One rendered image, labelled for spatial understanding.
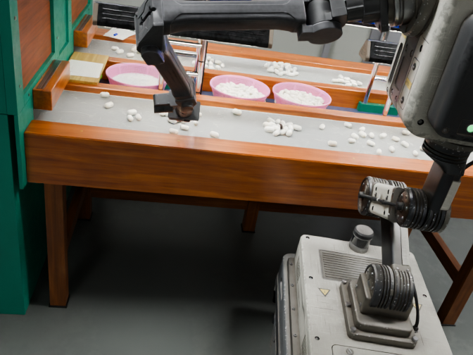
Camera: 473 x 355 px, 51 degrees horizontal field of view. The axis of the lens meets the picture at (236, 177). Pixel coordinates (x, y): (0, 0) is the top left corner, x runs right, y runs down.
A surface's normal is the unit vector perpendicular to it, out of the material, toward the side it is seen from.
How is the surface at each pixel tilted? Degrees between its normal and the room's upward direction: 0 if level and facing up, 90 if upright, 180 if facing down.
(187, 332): 0
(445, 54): 90
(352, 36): 90
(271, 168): 90
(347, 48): 90
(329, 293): 0
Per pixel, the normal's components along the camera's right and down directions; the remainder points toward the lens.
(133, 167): 0.08, 0.53
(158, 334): 0.15, -0.84
